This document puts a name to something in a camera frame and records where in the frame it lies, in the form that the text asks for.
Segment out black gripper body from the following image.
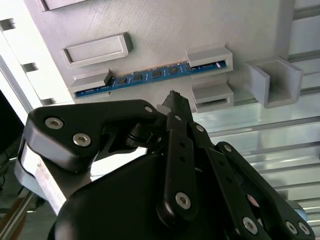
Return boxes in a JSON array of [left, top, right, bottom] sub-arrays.
[[47, 152, 238, 240]]

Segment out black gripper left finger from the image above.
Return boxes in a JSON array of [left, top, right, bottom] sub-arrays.
[[23, 90, 198, 223]]

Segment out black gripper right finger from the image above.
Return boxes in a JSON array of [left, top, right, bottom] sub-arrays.
[[177, 92, 316, 240]]

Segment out blue RAM stick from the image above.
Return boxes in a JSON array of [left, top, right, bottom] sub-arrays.
[[74, 61, 228, 99]]

